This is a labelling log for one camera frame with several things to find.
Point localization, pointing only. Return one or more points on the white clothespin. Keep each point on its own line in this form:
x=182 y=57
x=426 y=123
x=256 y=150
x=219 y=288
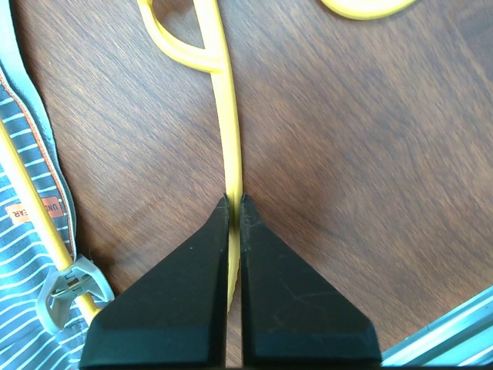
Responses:
x=61 y=288

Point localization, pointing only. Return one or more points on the grey striped underwear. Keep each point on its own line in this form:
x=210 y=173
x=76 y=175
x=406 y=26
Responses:
x=25 y=262

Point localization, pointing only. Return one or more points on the yellow plastic hanger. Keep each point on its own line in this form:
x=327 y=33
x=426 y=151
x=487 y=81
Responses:
x=213 y=59

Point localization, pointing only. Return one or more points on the aluminium rail frame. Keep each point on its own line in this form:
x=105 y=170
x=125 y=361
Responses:
x=462 y=337

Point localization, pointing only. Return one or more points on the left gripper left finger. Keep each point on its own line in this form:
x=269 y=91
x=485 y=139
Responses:
x=174 y=316

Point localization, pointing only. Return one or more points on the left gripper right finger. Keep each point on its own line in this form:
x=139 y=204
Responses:
x=291 y=315

